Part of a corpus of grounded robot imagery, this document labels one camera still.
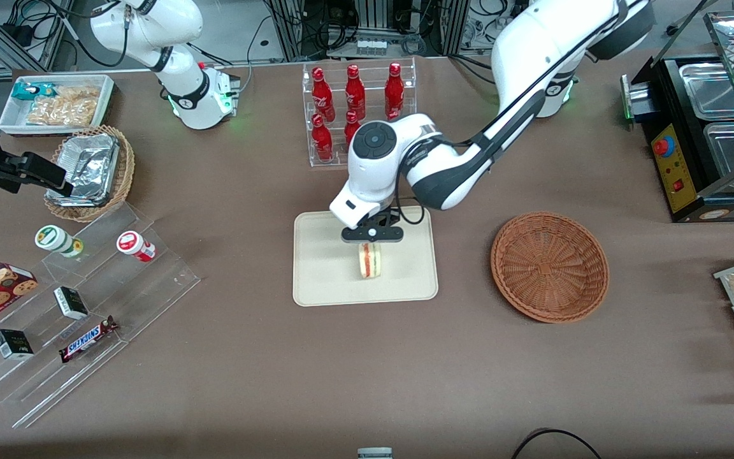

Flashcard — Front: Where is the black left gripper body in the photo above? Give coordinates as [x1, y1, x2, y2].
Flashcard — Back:
[341, 212, 405, 245]

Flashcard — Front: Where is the triangular sandwich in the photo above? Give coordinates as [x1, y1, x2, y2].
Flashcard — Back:
[358, 242, 383, 280]

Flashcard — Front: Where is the beige plastic tray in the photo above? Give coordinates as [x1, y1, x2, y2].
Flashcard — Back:
[293, 206, 439, 307]

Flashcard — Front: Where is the wicker basket with foil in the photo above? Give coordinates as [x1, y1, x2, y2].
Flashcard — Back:
[43, 125, 136, 223]

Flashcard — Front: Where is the round brown wicker basket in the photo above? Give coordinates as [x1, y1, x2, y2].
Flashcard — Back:
[491, 212, 610, 324]

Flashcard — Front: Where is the aluminium foil container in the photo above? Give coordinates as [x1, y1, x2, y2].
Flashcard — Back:
[46, 133, 120, 207]

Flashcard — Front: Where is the white rectangular snack bin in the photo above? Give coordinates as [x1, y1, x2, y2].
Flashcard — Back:
[0, 75, 115, 137]

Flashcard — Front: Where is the clear bag of chips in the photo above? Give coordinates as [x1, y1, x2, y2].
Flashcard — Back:
[26, 97, 95, 127]
[54, 86, 101, 115]

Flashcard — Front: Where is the green-lidded white cup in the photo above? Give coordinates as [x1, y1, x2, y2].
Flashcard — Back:
[34, 225, 85, 259]

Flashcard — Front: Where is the teal snack packet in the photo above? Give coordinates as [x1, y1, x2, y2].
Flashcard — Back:
[11, 82, 57, 102]

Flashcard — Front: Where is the red-lidded white cup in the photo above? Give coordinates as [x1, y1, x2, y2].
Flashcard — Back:
[116, 231, 157, 263]

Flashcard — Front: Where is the clear acrylic bottle rack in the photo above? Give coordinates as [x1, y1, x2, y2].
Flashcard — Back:
[302, 57, 417, 168]

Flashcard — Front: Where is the small black box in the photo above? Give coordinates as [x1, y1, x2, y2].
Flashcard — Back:
[54, 286, 90, 321]
[0, 329, 35, 360]

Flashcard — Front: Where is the clear acrylic stepped shelf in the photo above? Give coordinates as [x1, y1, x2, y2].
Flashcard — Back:
[0, 201, 201, 429]

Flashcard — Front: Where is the Snickers chocolate bar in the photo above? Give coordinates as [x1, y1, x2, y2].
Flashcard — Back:
[58, 316, 120, 364]

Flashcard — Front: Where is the black hot food warmer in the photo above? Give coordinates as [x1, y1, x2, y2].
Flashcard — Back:
[621, 10, 734, 224]

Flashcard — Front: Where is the aluminium frame rack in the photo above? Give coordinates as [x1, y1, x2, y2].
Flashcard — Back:
[267, 0, 471, 60]

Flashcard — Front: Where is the black floor cable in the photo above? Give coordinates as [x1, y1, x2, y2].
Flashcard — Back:
[510, 428, 603, 459]

